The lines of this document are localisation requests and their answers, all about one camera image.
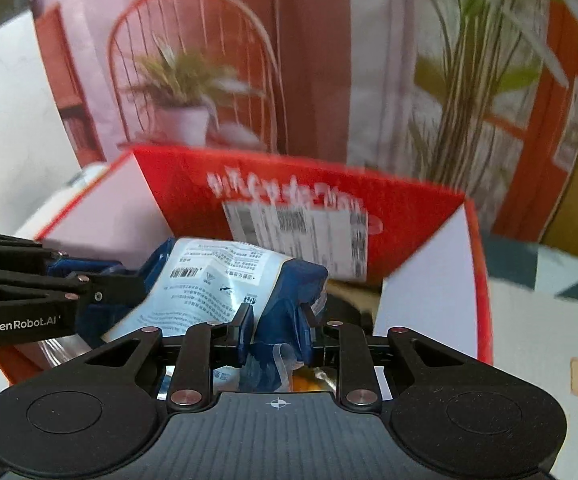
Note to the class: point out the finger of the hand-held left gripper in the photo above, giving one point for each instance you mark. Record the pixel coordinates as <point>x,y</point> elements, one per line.
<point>84,265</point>
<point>114,287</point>

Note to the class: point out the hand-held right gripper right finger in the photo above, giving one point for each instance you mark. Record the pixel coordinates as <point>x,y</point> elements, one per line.
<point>308,336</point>

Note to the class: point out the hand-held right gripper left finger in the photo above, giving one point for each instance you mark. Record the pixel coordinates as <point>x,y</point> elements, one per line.
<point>245,332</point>

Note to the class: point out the blue cloth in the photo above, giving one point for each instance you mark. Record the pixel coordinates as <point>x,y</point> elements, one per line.
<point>204,280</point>

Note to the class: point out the red strawberry print box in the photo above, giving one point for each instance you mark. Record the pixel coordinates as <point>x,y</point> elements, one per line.
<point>294,195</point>

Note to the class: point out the white marble panel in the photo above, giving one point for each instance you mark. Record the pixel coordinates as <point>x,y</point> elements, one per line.
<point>14,125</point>

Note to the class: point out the printed room scene wall tapestry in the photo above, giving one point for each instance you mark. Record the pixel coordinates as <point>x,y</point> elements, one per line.
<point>319,60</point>

